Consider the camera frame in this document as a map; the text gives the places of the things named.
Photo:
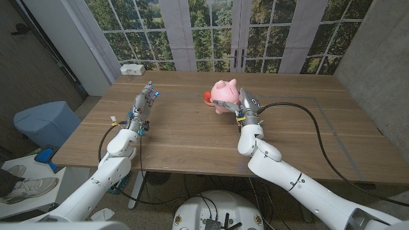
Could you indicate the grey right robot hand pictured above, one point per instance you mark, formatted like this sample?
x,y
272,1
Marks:
x,y
249,107

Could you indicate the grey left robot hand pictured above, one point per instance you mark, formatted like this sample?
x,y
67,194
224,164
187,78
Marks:
x,y
142,107

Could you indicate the pink plastic piggy bank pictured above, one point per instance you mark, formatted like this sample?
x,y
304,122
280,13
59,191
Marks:
x,y
225,92

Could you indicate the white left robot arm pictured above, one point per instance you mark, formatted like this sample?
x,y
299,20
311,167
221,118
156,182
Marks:
x,y
96,188

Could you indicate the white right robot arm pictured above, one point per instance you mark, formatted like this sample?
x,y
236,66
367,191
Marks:
x,y
287,182

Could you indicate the round white robot base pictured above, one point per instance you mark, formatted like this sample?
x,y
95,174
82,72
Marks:
x,y
220,204

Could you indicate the red apple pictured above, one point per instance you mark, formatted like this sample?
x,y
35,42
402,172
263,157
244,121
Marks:
x,y
207,96

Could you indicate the white plastic box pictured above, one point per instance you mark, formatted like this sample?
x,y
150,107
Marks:
x,y
132,69

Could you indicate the black round ribbed disc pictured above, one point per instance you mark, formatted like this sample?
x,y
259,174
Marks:
x,y
157,178

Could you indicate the printed window backdrop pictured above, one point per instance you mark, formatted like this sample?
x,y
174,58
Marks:
x,y
204,38

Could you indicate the white table leg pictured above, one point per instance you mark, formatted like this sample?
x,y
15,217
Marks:
x,y
136,191

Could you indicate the blue-grey bin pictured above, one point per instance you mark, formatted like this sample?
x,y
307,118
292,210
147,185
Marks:
x,y
44,123

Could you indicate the blue black floor pedal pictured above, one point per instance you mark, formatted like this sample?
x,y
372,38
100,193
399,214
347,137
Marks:
x,y
44,155

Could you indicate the crumpled white paper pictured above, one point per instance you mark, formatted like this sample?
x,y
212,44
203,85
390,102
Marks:
x,y
102,215

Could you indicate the white sneaker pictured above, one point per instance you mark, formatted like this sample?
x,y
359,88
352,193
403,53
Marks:
x,y
16,171
30,188

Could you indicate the white floor platform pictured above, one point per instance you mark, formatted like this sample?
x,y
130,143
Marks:
x,y
32,209

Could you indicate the dark trouser leg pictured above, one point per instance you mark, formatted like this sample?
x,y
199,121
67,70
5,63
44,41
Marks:
x,y
7,182

